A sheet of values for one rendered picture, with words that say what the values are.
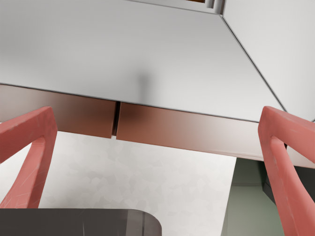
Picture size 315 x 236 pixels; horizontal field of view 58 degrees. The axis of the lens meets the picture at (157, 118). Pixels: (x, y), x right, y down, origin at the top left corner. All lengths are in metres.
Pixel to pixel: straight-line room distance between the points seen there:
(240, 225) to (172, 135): 1.06
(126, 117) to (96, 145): 0.17
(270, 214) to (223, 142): 1.05
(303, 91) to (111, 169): 0.30
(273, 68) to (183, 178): 0.25
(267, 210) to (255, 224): 0.08
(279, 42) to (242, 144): 0.11
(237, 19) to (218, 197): 0.30
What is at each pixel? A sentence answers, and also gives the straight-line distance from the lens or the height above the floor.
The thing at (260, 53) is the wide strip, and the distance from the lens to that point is 0.28.
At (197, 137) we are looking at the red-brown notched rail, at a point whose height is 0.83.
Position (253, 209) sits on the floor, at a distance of 1.31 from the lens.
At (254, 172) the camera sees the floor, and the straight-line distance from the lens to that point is 1.25.
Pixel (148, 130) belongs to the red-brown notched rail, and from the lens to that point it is 0.30.
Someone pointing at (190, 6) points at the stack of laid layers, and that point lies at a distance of 0.28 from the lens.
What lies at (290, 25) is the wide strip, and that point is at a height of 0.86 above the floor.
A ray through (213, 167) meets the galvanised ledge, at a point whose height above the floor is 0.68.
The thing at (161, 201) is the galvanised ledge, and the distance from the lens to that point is 0.48.
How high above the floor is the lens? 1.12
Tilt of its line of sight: 81 degrees down
